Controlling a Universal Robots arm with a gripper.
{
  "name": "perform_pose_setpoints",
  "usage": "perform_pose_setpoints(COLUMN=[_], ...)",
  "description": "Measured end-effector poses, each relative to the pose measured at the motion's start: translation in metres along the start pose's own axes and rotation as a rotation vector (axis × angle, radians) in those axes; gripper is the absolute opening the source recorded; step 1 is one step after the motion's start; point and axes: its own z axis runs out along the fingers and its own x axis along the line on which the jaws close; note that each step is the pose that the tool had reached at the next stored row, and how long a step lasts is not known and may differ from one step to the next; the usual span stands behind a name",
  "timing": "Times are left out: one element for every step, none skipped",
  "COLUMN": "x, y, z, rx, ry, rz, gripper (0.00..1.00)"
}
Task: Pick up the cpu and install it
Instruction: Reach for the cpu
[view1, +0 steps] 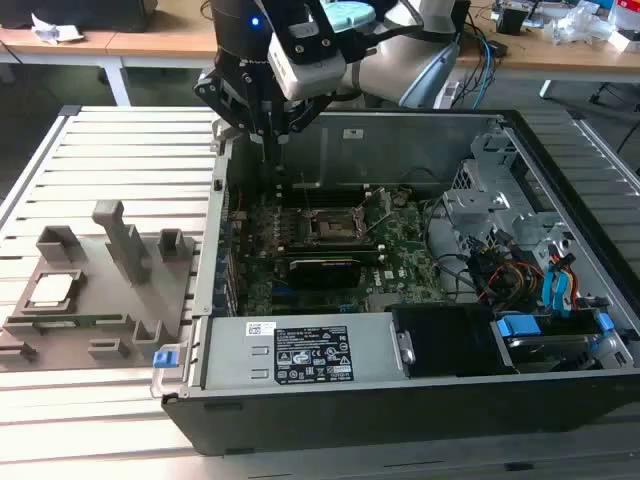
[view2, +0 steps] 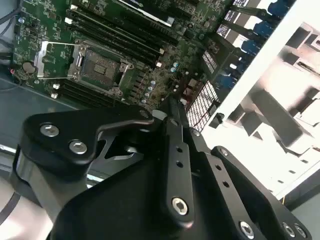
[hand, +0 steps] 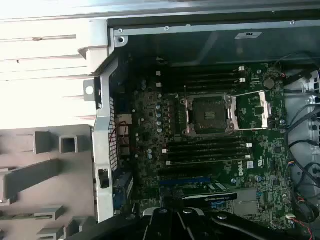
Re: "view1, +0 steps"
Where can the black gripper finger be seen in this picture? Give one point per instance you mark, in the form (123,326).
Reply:
(307,112)
(225,97)

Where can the silver CPU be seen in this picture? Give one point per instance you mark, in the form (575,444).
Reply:
(52,290)

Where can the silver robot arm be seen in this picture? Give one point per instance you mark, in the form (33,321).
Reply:
(395,65)

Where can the CPU socket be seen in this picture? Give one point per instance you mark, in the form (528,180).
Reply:
(330,227)

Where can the grey plastic case latch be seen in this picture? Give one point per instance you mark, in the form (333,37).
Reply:
(220,132)

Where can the wooden desk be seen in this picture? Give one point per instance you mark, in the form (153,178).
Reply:
(550,55)
(150,40)

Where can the round coin battery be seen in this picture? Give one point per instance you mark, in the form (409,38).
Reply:
(398,200)

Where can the black RAM slot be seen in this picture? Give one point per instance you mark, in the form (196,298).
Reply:
(335,257)
(330,246)

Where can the white power adapter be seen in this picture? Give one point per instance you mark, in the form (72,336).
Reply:
(448,95)

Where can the black table corner cap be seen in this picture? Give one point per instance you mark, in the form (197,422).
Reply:
(70,110)

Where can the black graphics card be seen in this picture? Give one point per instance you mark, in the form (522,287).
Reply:
(325,275)

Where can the black equipment box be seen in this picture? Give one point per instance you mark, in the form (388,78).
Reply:
(75,12)

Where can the green motherboard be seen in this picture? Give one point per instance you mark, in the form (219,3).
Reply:
(400,260)

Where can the crumpled white paper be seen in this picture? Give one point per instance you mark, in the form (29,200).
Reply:
(50,30)

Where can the metal drive cage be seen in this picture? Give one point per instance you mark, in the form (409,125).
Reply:
(480,205)

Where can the small black container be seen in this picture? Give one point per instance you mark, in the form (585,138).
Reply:
(510,22)

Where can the grey parts rack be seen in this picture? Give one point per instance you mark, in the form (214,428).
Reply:
(125,310)

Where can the grey power supply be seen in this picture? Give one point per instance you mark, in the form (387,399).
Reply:
(235,350)

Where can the black plastic shroud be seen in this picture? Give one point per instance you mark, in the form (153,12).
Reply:
(450,340)

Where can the blue case latch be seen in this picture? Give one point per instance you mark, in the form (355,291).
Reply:
(165,360)

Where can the clear plastic bags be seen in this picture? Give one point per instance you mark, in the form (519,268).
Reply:
(575,25)

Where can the hard disk in blue carrier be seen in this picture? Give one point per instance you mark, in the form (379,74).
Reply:
(520,327)

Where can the black PC case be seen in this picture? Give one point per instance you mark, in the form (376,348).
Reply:
(350,420)

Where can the red white box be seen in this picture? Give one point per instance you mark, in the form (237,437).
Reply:
(627,40)

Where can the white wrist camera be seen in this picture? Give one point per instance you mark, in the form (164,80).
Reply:
(310,75)

